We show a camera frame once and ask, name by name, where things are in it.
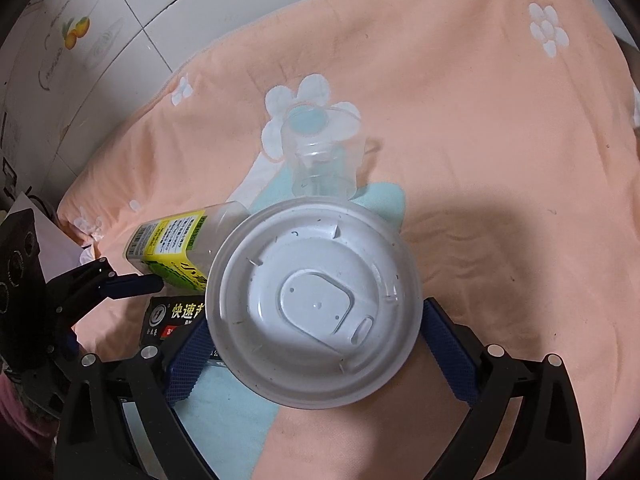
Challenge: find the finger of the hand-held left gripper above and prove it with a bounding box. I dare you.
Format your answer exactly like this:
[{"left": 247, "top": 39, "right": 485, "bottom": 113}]
[
  {"left": 47, "top": 300, "right": 101, "bottom": 362},
  {"left": 46, "top": 257, "right": 166, "bottom": 312}
]

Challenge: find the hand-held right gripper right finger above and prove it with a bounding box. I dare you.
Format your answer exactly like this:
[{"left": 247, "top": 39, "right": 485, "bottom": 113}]
[{"left": 421, "top": 298, "right": 587, "bottom": 480}]

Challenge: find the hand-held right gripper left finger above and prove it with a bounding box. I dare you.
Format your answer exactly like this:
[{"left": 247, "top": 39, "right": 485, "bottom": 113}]
[{"left": 54, "top": 317, "right": 216, "bottom": 480}]

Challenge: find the green yellow small carton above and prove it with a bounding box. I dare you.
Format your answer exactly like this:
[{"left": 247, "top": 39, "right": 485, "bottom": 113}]
[{"left": 123, "top": 207, "right": 242, "bottom": 294}]

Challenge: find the white lidded paper cup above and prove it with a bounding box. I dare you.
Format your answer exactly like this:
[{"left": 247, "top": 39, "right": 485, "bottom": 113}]
[{"left": 204, "top": 198, "right": 424, "bottom": 409}]

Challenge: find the black printed box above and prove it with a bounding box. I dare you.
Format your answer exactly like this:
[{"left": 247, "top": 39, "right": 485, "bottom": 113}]
[{"left": 138, "top": 293, "right": 222, "bottom": 367}]

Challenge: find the pink cloth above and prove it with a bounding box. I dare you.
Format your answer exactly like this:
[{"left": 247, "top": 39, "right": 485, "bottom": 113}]
[{"left": 0, "top": 374, "right": 57, "bottom": 442}]

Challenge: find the peach flower print blanket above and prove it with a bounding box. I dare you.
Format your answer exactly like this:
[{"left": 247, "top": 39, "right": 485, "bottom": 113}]
[{"left": 55, "top": 0, "right": 640, "bottom": 480}]

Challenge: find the fruit wall decal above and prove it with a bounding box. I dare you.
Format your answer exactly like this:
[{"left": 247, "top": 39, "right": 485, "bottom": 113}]
[{"left": 61, "top": 15, "right": 92, "bottom": 51}]

